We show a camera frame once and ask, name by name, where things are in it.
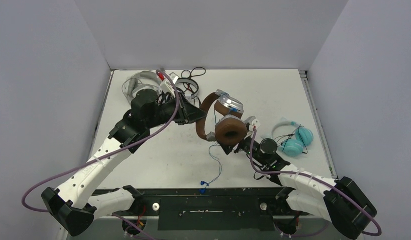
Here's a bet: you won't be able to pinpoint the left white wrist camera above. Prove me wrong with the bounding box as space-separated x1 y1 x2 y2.
157 72 180 98

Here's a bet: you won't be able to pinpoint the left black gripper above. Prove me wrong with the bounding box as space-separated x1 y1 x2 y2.
145 91 207 129

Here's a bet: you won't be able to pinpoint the black earbuds cable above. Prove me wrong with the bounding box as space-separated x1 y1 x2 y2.
278 125 309 156

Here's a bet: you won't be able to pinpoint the teal cat-ear headphones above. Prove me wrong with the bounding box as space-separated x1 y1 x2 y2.
261 117 314 157

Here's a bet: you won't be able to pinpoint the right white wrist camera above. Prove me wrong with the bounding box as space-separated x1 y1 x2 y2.
244 116 261 132

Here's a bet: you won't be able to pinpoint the grey white headphones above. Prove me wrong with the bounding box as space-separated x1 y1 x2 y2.
121 71 162 104

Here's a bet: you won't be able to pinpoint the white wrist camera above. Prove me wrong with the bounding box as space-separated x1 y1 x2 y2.
244 116 261 132
157 72 180 98

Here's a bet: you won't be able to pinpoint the brown headphones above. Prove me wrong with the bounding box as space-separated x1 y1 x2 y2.
195 89 249 146

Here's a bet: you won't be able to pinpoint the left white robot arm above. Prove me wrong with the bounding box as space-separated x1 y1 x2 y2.
41 89 207 237

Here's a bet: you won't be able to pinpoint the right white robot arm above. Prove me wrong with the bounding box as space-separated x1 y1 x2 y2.
221 137 382 240

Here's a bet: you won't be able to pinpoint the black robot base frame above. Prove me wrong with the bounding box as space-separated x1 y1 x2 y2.
92 187 309 233

